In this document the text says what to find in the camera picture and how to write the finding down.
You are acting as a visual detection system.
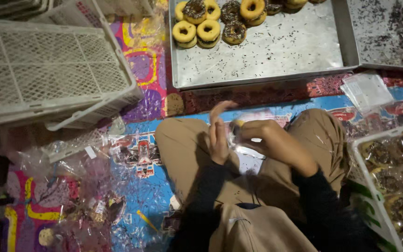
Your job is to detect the white crate with green print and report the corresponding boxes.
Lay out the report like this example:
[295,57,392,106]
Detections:
[348,121,403,252]

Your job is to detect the person's tan trousers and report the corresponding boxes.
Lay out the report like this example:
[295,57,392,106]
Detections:
[155,108,350,221]

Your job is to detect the white mesh crate under plastic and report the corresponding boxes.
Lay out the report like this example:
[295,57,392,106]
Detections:
[42,128,106,164]

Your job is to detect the large white plastic mesh crate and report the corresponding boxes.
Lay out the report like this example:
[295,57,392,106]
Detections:
[0,17,145,132]

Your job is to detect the colourful printed floor mat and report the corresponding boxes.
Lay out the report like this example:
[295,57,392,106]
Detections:
[0,0,403,252]

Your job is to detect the metal tray with donuts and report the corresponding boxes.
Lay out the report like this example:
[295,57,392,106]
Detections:
[168,0,360,91]

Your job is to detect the heap of crumpled clear plastic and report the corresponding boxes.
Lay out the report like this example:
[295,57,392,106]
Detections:
[0,117,142,252]

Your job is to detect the donut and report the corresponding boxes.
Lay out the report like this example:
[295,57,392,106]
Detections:
[227,119,269,160]

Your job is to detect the person's tan top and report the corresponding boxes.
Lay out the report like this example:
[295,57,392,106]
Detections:
[208,203,318,252]

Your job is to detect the metal tray with chocolate sprinkles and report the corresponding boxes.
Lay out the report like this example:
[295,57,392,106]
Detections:
[347,0,403,72]

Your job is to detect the heap of wrapped donuts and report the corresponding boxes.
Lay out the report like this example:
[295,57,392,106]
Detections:
[361,129,403,252]

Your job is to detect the stack of clear plastic bags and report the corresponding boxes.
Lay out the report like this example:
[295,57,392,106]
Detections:
[340,72,395,114]

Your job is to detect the pile of chocolate sprinkled donuts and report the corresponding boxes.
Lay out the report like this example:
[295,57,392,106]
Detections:
[172,0,328,49]

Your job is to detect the person's left hand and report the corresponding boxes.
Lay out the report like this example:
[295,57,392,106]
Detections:
[207,100,239,166]

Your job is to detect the stack of white plastic crates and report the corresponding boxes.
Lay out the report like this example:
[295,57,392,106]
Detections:
[0,0,99,28]

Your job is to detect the person's right hand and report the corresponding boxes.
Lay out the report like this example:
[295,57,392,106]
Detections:
[238,119,295,160]

